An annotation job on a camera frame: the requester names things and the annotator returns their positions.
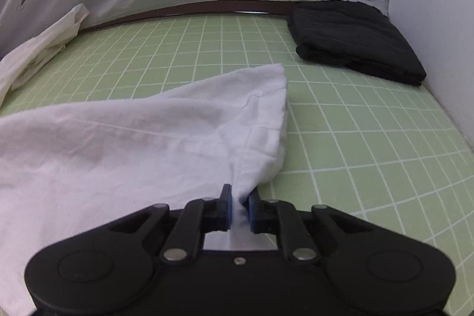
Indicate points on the cream cloth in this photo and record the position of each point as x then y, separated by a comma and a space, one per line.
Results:
37, 45

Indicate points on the black folded garment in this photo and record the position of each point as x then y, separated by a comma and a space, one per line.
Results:
351, 38

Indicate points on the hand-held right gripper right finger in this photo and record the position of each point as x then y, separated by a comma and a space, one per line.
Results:
253, 213

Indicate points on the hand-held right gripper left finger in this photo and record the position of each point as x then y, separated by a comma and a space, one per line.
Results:
229, 208

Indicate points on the white pants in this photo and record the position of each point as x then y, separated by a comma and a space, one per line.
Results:
129, 153

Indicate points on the green grid mat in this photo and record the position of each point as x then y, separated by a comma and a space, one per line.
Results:
370, 153

